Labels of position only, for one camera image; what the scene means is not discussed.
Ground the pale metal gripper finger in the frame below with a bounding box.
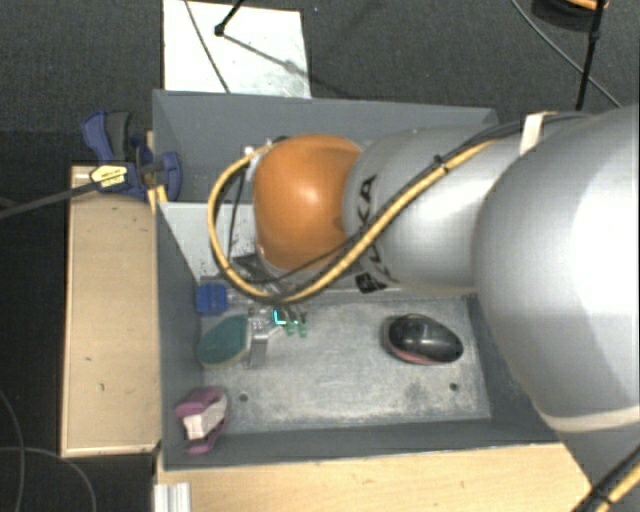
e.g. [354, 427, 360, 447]
[247, 319, 273, 371]

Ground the green sponge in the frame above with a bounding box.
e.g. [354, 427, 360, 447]
[196, 314, 250, 370]

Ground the blue toy block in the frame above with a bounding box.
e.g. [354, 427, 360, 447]
[195, 281, 230, 316]

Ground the grey metal bin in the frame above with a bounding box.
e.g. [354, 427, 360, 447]
[151, 88, 571, 471]

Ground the purple and white clip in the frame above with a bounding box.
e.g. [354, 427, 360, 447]
[173, 386, 232, 455]

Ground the pale wood board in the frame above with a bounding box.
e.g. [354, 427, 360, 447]
[60, 163, 164, 459]

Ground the black computer mouse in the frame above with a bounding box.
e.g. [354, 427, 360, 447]
[381, 313, 465, 367]

